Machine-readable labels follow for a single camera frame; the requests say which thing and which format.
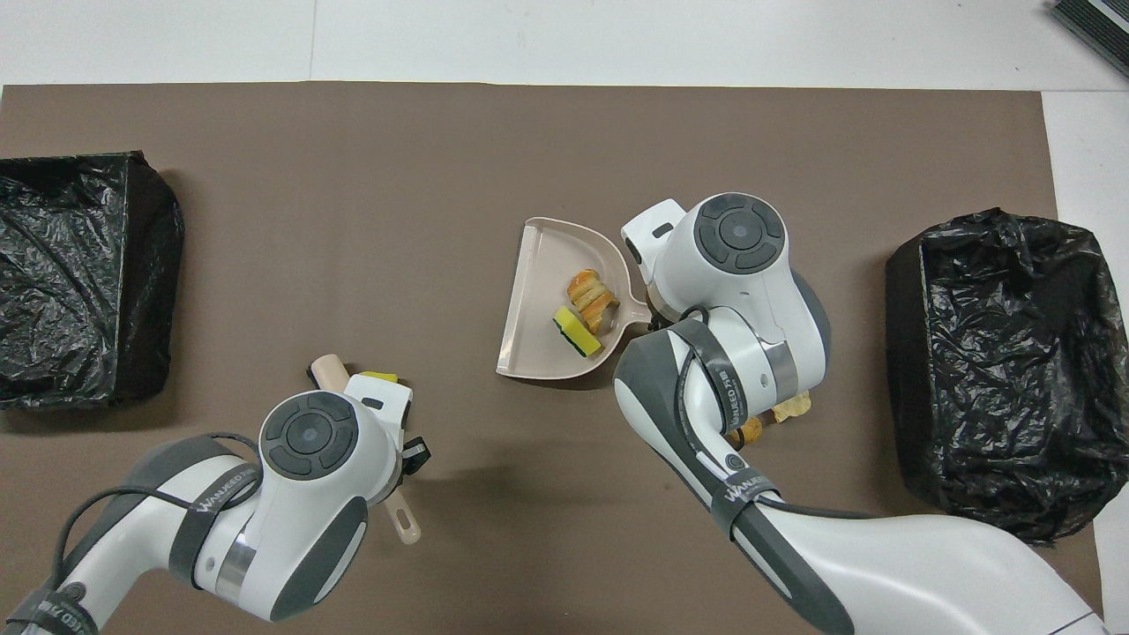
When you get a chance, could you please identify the beige hand brush black bristles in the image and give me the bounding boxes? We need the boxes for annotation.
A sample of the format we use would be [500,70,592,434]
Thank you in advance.
[307,353,422,546]

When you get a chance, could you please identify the beige plastic dustpan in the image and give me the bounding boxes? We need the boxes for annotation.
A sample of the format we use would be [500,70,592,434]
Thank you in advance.
[495,217,655,381]

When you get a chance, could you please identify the small yellow sponge piece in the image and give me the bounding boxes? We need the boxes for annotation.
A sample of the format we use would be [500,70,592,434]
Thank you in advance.
[552,305,603,359]

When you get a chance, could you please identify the orange striped croissant piece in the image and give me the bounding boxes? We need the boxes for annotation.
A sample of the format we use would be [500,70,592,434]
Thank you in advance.
[565,269,621,336]

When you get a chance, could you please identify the black bag lined trash bin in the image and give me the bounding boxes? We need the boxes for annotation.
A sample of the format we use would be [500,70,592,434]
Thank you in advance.
[0,150,186,411]
[885,207,1109,546]

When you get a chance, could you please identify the brown paper table mat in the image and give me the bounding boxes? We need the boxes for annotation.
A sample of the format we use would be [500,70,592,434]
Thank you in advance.
[0,82,1108,635]

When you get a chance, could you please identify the grey ribbed device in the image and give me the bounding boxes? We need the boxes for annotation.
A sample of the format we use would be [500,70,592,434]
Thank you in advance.
[1048,0,1129,80]

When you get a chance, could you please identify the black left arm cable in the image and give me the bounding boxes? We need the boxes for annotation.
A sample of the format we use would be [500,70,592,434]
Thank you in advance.
[49,430,265,609]

